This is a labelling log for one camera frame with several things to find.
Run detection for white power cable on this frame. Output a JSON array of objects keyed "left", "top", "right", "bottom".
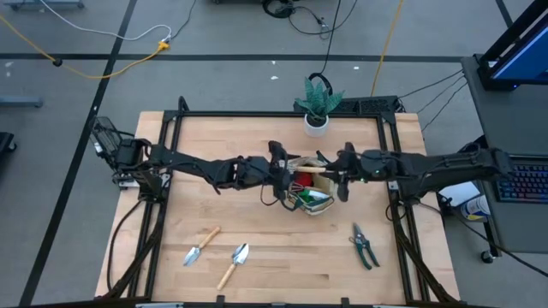
[{"left": 38, "top": 0, "right": 172, "bottom": 42}]

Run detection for green handled pruning shears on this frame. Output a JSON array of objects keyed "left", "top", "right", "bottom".
[{"left": 348, "top": 222, "right": 381, "bottom": 270}]

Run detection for white blue yellow container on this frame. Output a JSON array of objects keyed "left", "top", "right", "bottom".
[{"left": 460, "top": 194, "right": 491, "bottom": 222}]

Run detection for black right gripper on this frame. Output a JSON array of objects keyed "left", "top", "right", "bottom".
[{"left": 328, "top": 143, "right": 389, "bottom": 203}]

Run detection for green garden twine spool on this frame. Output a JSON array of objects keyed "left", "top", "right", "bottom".
[{"left": 299, "top": 187, "right": 331, "bottom": 203}]

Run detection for narrow trowel wooden handle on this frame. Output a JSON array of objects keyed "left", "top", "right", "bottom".
[{"left": 182, "top": 226, "right": 222, "bottom": 267}]

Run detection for grey metal floor foot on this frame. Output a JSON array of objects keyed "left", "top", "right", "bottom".
[
  {"left": 3, "top": 0, "right": 85, "bottom": 10},
  {"left": 0, "top": 96, "right": 44, "bottom": 108}
]

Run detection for black mesh electronics box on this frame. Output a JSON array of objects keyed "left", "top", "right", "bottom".
[{"left": 88, "top": 115, "right": 123, "bottom": 157}]

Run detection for white paper sheet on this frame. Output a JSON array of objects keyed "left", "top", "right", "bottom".
[{"left": 438, "top": 180, "right": 481, "bottom": 207}]

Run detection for grey desk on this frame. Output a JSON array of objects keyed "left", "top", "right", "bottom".
[{"left": 461, "top": 55, "right": 548, "bottom": 253}]

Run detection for beige green gardening bag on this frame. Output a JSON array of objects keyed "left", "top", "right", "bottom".
[{"left": 261, "top": 149, "right": 337, "bottom": 216}]

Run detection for yellow floor cable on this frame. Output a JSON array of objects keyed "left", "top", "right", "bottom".
[{"left": 370, "top": 0, "right": 406, "bottom": 98}]

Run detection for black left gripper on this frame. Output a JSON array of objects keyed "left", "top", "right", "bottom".
[{"left": 235, "top": 139, "right": 296, "bottom": 211}]

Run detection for black looped floor cable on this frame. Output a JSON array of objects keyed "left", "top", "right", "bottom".
[{"left": 307, "top": 0, "right": 343, "bottom": 98}]

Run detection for green plant in white pot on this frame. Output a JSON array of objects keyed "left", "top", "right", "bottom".
[{"left": 294, "top": 76, "right": 344, "bottom": 138}]

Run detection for wide trowel wooden handle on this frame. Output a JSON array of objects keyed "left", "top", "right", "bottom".
[{"left": 216, "top": 242, "right": 250, "bottom": 292}]

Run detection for black cable coil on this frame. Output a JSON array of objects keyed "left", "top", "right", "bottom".
[{"left": 261, "top": 0, "right": 359, "bottom": 42}]

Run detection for black laptop keyboard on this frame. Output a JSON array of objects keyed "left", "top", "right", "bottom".
[{"left": 496, "top": 158, "right": 548, "bottom": 204}]

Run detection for black floor object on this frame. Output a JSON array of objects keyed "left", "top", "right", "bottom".
[{"left": 0, "top": 131, "right": 18, "bottom": 166}]

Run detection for yellow extension cable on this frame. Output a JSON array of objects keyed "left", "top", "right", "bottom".
[{"left": 0, "top": 15, "right": 170, "bottom": 80}]

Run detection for black monitor blue screen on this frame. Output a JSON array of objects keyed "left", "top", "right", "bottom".
[{"left": 477, "top": 0, "right": 548, "bottom": 92}]

